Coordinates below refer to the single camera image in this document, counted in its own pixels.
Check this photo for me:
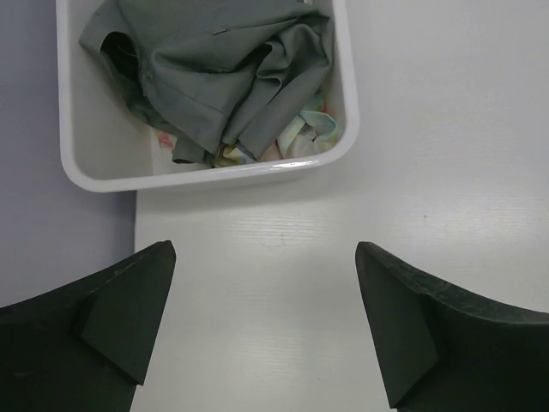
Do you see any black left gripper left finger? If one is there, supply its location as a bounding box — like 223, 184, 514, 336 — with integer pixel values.
1, 240, 176, 411

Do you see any pastel tie-dye skirt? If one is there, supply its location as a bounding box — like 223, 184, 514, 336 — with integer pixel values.
151, 89, 341, 168

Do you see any white plastic bin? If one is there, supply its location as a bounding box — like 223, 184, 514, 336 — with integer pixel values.
56, 1, 360, 193

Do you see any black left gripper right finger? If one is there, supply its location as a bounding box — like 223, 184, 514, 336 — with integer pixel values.
355, 242, 548, 411

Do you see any grey pleated skirt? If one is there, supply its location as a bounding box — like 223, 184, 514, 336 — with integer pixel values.
79, 1, 335, 164

